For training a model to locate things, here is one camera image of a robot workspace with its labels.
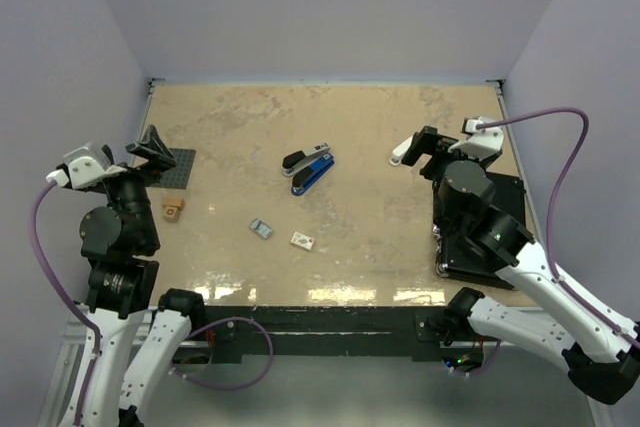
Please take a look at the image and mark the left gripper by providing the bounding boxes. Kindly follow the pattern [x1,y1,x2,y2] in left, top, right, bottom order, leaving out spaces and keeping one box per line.
[98,124,176,247]

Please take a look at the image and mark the blue black stapler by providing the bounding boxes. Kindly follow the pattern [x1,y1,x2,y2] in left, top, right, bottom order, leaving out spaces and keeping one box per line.
[291,153,335,196]

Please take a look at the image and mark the silver black stapler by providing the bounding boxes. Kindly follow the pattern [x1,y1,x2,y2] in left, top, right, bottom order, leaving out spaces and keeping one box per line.
[281,143,331,177]

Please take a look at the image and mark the white staple box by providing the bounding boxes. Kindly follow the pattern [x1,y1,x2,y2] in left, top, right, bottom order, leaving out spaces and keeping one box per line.
[290,232,315,251]

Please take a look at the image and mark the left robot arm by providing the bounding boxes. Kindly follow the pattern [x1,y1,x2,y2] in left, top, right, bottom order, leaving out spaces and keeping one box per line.
[61,125,207,426]

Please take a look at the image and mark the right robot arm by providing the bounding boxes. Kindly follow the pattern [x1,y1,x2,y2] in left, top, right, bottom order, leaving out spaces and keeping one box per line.
[400,126,639,405]

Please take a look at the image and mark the white stapler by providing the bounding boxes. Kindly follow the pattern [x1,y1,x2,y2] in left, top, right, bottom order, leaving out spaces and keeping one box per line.
[389,137,412,166]

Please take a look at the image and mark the grey lego baseplate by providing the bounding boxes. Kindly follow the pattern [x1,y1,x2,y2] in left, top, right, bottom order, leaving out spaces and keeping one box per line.
[151,148,196,190]

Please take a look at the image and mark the small wooden block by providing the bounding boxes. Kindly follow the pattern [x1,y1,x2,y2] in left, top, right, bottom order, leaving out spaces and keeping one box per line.
[161,196,185,223]

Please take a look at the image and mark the black case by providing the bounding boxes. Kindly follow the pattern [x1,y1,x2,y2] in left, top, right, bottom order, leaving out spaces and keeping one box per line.
[433,172,526,290]

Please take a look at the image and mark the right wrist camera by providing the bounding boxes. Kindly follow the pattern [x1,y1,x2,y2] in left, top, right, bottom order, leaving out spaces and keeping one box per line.
[447,117,504,161]

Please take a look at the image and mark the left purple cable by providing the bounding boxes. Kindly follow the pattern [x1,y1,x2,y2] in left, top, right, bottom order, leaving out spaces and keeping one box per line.
[32,181,104,427]

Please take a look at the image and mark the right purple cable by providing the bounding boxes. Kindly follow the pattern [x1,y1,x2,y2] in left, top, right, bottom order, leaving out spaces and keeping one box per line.
[477,106,640,348]

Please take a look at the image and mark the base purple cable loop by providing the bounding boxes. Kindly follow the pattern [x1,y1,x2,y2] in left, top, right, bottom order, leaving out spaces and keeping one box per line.
[168,316,275,392]

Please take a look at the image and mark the black base frame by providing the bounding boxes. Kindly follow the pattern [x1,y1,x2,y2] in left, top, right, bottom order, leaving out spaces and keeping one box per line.
[173,306,495,365]

